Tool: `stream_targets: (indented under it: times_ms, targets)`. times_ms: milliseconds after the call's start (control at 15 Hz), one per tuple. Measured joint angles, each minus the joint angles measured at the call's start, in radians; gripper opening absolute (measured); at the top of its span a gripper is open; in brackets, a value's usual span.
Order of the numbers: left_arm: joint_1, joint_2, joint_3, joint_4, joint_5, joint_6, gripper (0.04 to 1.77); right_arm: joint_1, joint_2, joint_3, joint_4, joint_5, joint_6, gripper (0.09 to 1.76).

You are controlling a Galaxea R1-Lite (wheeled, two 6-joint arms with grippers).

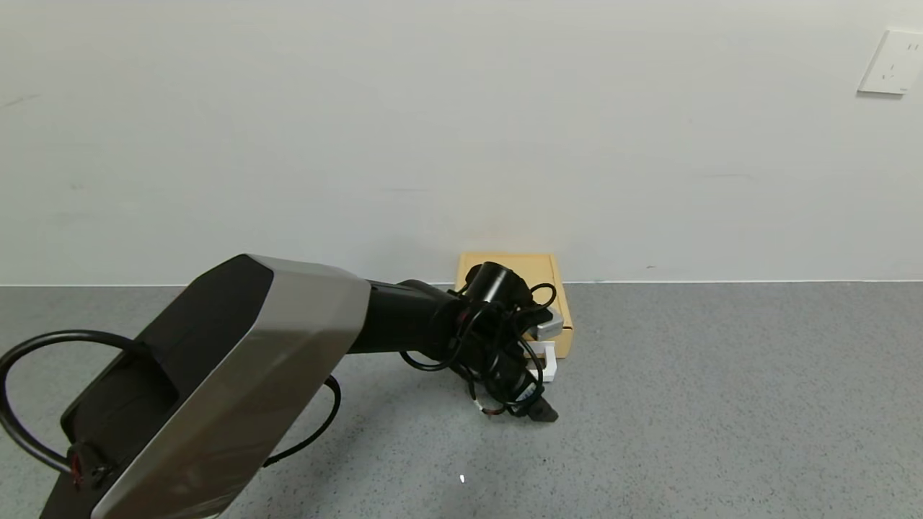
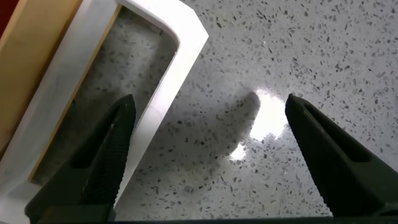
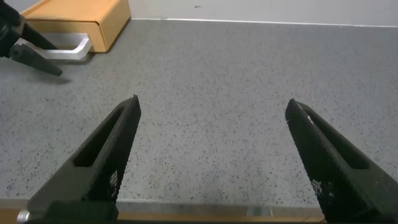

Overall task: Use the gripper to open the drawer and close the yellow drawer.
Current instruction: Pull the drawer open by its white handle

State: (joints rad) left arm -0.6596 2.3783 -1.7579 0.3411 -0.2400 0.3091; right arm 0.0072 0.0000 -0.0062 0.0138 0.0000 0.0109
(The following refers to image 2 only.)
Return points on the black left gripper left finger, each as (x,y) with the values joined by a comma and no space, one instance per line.
(102,168)

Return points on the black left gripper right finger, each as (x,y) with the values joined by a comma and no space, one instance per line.
(339,174)

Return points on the yellow drawer cabinet casing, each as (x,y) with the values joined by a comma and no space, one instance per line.
(28,56)

